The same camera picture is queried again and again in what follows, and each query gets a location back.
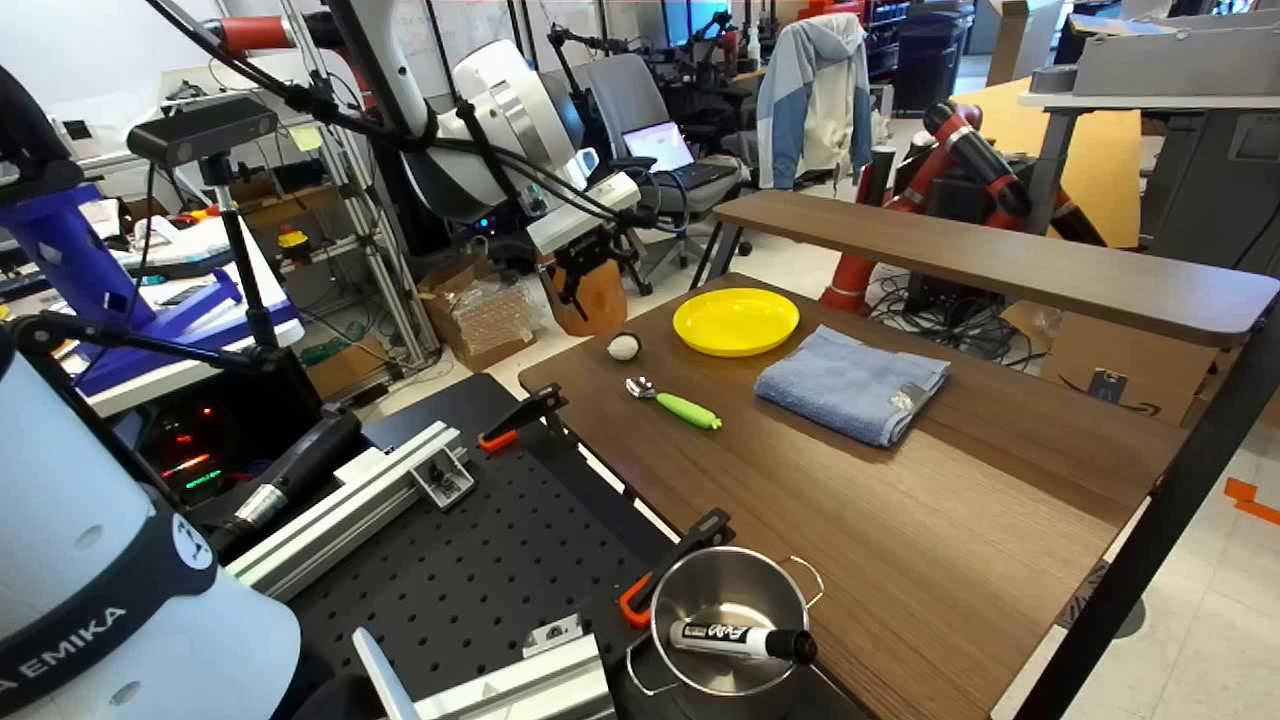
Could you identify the wooden knife block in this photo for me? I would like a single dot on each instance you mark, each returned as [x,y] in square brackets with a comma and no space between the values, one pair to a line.
[590,293]

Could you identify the orange black clamp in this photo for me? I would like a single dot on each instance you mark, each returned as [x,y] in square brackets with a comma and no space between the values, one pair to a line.
[636,597]
[531,408]

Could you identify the wooden shelf board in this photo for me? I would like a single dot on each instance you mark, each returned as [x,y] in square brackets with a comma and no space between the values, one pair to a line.
[1178,296]

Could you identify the orange black clamp front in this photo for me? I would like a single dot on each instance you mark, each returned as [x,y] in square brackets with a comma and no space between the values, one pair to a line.
[636,597]

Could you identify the green handled peeler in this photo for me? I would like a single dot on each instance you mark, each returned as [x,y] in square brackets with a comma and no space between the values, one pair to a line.
[675,404]

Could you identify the blue folded towel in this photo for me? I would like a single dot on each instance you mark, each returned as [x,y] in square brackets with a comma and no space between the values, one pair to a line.
[849,386]

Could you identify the white plush toy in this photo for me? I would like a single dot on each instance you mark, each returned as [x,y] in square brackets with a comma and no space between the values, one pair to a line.
[625,348]

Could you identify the aluminium bracket front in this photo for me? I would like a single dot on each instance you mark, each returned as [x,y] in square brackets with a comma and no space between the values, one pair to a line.
[555,676]

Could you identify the black perforated breadboard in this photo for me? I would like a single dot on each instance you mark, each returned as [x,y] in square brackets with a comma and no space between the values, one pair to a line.
[536,538]

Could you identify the blue white jacket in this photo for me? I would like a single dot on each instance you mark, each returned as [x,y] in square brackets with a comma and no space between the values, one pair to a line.
[814,105]

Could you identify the orange black clamp rear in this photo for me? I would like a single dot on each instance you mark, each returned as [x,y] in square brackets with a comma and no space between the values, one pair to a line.
[531,408]

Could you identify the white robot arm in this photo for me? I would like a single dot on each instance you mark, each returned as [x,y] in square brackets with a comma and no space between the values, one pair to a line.
[501,163]

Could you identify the yellow plate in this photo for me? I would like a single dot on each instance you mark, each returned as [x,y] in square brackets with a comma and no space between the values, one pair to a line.
[734,323]

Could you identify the black camera on stand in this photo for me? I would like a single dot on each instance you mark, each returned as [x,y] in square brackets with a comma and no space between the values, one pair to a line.
[197,134]

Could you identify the blue robot stand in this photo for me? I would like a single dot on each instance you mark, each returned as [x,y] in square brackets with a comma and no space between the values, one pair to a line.
[43,210]

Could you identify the aluminium extrusion rail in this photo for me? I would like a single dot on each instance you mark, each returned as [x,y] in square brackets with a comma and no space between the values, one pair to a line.
[426,470]

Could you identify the grey office chair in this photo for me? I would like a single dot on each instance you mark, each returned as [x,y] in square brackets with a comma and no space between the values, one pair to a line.
[655,151]

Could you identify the black and white marker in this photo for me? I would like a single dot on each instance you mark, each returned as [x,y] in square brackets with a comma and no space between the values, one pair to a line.
[746,642]

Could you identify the red Sawyer robot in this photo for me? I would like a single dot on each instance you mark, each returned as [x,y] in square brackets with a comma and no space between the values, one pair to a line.
[948,174]

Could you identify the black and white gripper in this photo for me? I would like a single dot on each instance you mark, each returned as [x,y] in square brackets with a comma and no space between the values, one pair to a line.
[584,255]

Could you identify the stainless steel pot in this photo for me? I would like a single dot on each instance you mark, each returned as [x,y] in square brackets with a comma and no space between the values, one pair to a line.
[720,587]

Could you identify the cardboard box on floor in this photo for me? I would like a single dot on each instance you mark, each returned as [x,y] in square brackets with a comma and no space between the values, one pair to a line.
[476,318]

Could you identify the metal wire rack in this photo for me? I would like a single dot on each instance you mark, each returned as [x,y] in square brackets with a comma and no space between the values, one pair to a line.
[356,166]

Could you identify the white Franka robot base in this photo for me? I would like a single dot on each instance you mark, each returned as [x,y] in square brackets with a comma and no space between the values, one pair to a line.
[109,601]

